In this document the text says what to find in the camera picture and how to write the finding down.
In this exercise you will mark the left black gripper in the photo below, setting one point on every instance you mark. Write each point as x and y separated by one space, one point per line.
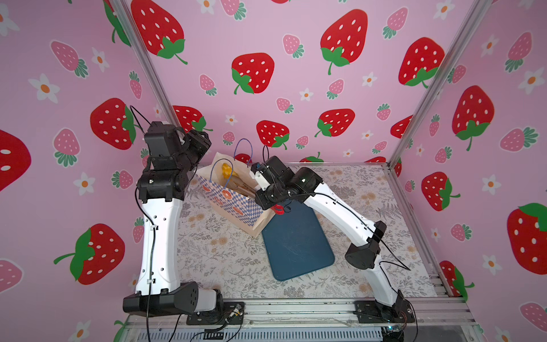
198 147

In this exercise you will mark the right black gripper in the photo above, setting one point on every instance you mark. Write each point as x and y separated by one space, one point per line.
266 199

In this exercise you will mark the large glazed ring pastry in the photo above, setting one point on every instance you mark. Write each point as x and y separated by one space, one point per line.
227 171

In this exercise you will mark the checkered paper bag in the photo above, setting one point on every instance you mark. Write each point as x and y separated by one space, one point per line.
234 200

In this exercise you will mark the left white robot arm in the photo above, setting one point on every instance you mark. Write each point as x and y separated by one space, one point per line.
160 194

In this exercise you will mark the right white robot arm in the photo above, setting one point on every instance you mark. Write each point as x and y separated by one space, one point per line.
366 239

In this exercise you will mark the teal plastic tray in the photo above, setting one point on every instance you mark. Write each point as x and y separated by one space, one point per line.
295 242

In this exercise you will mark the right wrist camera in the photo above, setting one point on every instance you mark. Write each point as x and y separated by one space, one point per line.
259 173

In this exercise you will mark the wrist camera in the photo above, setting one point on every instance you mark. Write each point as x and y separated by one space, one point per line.
164 144
259 173

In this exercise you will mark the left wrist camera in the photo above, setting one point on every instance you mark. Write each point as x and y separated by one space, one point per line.
164 144

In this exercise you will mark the left aluminium corner post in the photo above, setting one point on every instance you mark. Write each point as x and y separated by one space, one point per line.
153 32

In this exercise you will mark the aluminium corner post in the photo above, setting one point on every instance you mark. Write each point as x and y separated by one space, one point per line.
153 32
469 26

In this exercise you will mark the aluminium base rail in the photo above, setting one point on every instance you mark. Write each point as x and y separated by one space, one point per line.
423 319

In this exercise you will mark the right aluminium corner post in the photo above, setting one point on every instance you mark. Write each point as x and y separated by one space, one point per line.
469 26

